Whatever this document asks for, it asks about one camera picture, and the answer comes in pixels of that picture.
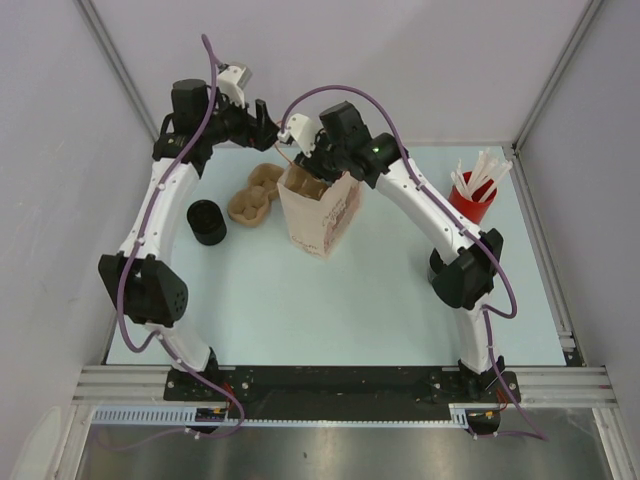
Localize stacked brown pulp carriers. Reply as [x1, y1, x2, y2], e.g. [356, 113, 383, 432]
[227, 163, 284, 228]

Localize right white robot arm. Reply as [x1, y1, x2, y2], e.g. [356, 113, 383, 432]
[280, 102, 504, 401]

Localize purple cable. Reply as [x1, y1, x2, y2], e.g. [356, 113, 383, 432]
[95, 33, 247, 451]
[280, 83, 548, 442]

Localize white slotted cable duct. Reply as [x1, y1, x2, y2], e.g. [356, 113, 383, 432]
[93, 405, 468, 428]

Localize black cup stack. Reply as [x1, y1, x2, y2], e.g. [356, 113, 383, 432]
[427, 249, 446, 283]

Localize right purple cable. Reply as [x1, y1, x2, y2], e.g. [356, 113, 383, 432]
[280, 83, 548, 442]

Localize black lid stack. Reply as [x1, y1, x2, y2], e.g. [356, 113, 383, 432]
[187, 199, 227, 246]

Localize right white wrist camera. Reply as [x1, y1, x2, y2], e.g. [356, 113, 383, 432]
[278, 114, 322, 157]

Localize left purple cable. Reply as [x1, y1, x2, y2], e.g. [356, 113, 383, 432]
[95, 33, 247, 451]

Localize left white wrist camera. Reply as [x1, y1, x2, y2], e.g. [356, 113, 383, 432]
[217, 63, 252, 108]

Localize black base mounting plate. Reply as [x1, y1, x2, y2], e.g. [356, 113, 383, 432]
[163, 364, 521, 422]

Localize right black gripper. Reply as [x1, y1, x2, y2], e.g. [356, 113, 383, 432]
[294, 128, 348, 188]

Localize red straw holder cup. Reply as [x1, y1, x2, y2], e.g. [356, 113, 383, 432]
[448, 171, 498, 225]

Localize beige paper takeout bag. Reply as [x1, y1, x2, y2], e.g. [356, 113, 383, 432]
[277, 161, 362, 260]

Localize white wrapped straws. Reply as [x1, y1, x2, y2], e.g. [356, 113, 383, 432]
[451, 149, 513, 203]

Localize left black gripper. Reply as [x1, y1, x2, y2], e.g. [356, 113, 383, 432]
[200, 87, 279, 152]

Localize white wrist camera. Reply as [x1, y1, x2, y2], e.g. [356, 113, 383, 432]
[217, 63, 252, 108]
[278, 114, 322, 157]

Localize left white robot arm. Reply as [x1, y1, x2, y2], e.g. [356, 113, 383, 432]
[98, 79, 279, 400]

